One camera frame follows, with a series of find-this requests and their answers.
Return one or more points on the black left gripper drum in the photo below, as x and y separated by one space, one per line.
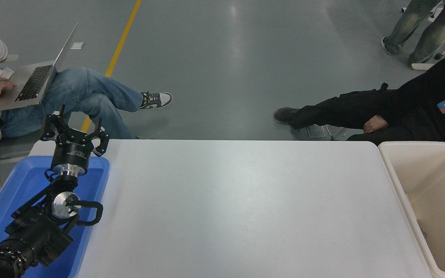
70 154

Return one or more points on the person's bare hand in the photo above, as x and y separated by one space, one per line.
375 123

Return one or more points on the large pale bin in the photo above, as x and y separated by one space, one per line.
431 208

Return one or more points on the seated person with laptop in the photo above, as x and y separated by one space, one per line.
83 92

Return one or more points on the grey chair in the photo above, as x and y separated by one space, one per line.
10 148

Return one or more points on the silver laptop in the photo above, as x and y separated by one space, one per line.
33 83

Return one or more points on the blue plastic tray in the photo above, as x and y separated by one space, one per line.
25 181

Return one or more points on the white paper scrap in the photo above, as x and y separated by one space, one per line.
76 45

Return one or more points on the seated person in black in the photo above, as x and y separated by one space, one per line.
411 104

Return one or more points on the white rolling chair base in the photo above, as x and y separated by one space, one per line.
423 66

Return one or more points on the standing person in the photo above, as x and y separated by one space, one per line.
435 31

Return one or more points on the metal floor plate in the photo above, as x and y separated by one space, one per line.
317 132

